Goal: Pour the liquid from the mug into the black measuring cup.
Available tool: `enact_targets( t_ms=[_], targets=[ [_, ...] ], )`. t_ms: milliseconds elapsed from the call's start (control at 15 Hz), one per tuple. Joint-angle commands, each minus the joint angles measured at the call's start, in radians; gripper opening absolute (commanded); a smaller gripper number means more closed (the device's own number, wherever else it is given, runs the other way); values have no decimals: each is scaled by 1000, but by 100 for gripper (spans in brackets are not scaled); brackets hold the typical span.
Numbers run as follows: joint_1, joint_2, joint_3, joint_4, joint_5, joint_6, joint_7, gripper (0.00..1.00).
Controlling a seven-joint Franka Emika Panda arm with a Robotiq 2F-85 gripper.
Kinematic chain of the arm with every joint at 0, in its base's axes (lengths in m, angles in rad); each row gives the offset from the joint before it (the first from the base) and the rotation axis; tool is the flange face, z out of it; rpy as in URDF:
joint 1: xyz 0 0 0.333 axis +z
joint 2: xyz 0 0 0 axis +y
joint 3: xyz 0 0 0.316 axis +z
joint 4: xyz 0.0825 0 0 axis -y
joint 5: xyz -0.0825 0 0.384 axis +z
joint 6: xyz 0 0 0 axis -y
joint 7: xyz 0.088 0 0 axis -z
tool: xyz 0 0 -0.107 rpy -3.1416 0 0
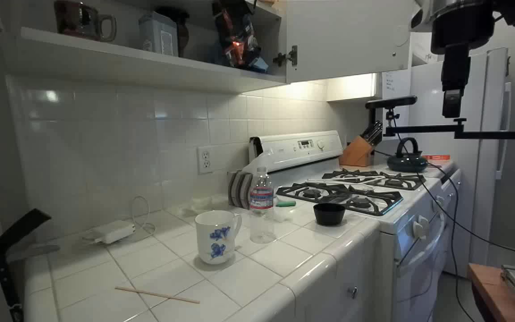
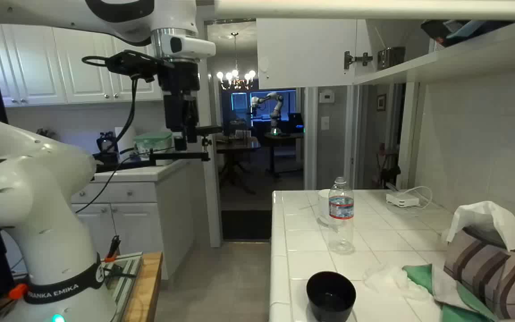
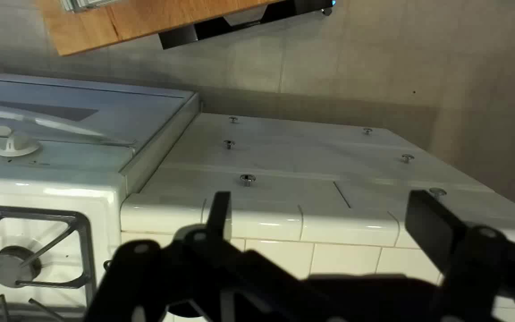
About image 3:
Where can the white gas stove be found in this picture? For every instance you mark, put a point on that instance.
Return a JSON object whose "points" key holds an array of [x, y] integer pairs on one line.
{"points": [[61, 179]]}

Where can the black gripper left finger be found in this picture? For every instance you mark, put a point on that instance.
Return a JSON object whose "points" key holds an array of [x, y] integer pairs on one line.
{"points": [[151, 274]]}

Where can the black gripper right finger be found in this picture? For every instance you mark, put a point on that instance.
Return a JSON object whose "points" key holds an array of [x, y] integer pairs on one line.
{"points": [[483, 269]]}

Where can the aluminium frame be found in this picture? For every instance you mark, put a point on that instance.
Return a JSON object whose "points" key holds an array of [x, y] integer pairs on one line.
{"points": [[85, 4]]}

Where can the white counter cabinet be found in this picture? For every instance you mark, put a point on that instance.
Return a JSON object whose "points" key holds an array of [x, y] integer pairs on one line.
{"points": [[299, 154]]}

